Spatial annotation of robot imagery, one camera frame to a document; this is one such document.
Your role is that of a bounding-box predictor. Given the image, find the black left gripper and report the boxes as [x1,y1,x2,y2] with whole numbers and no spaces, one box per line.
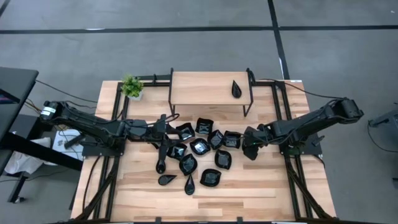
[155,114,180,147]

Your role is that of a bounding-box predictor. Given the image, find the black leaf mini plate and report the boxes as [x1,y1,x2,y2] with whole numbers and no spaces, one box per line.
[178,153,198,176]
[189,138,211,156]

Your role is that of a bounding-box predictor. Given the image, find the wooden riser shelf black legs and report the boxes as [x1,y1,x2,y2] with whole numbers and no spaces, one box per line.
[168,67,254,118]

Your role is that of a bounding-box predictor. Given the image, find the large black bowl right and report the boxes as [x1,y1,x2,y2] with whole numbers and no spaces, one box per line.
[200,168,222,188]

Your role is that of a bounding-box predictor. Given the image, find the green plant white pot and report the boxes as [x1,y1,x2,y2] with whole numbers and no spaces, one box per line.
[120,73,145,101]

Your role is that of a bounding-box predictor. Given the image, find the white paper box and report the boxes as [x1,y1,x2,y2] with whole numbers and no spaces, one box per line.
[52,129,85,162]

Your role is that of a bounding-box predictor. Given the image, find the grey floor stand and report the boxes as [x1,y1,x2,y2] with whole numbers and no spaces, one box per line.
[368,109,398,128]

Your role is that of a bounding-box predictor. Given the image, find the white plastic bag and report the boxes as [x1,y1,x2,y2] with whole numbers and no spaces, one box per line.
[4,136,52,175]

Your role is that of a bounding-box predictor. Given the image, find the black office desk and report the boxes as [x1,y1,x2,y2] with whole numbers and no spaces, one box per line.
[0,67,84,203]

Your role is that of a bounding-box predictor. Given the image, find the dark monitor screen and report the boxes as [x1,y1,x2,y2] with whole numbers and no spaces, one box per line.
[0,88,19,105]

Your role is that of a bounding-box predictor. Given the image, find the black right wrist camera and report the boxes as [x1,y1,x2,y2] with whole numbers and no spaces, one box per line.
[242,144,261,161]

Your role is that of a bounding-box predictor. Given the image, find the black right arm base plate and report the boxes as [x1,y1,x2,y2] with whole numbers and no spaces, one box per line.
[277,130,323,156]

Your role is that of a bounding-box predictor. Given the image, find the black base clamp handle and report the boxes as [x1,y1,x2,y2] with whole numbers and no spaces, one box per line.
[63,133,86,149]
[312,134,326,147]

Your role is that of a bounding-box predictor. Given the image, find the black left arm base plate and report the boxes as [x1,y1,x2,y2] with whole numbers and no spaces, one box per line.
[81,140,126,157]

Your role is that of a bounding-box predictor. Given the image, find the thin black floor cable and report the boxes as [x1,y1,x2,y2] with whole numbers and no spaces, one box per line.
[363,119,398,154]
[35,79,99,104]

